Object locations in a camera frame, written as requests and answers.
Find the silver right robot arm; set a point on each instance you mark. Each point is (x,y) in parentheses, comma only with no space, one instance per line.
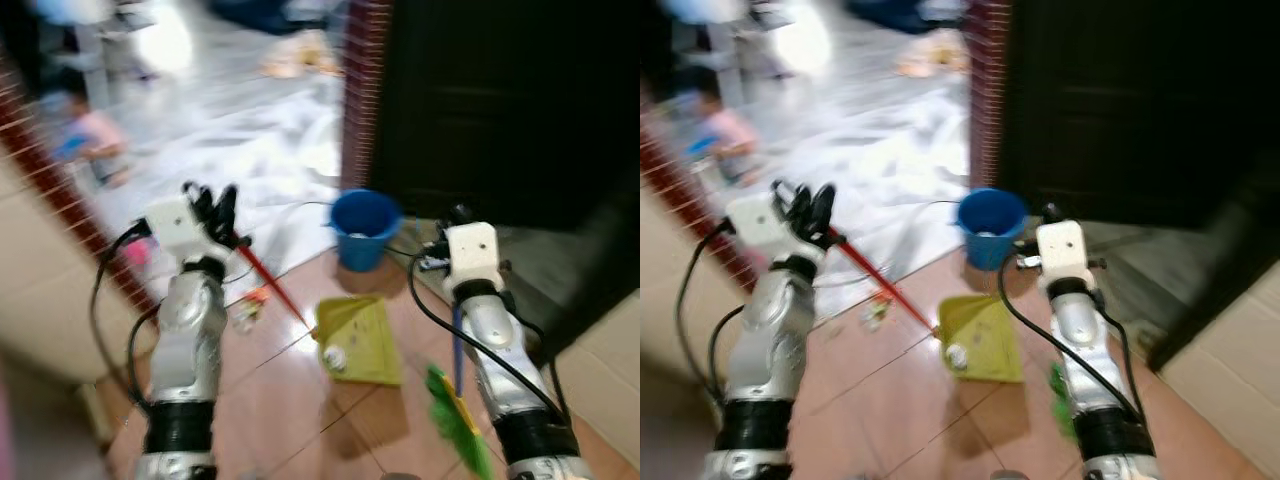
(500,360)
(1095,360)

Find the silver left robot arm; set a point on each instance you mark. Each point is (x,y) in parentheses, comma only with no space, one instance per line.
(765,340)
(190,330)

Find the blue plastic bucket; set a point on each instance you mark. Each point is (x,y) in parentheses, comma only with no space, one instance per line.
(990,232)
(365,235)

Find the crumpled litter wrapper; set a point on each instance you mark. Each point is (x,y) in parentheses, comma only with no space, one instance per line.
(878,310)
(250,308)

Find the child in pink shirt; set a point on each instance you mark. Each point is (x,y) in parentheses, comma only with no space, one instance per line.
(725,130)
(95,135)

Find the dark wooden door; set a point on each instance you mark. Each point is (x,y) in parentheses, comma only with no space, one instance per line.
(500,100)
(1130,100)

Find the grey shelf stand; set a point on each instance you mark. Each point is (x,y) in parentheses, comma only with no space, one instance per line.
(745,35)
(110,35)

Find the orange pile of items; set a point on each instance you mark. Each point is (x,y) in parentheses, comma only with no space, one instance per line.
(932,52)
(300,55)

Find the white round litter piece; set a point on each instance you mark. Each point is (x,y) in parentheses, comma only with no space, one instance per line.
(957,356)
(336,359)

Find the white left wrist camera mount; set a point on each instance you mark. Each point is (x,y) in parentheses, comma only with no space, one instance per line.
(172,222)
(757,220)

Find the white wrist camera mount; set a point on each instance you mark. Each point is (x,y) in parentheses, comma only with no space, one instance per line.
(757,220)
(1063,250)
(472,255)
(172,222)

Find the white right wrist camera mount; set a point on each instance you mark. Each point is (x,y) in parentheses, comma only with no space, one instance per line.
(472,255)
(1063,250)

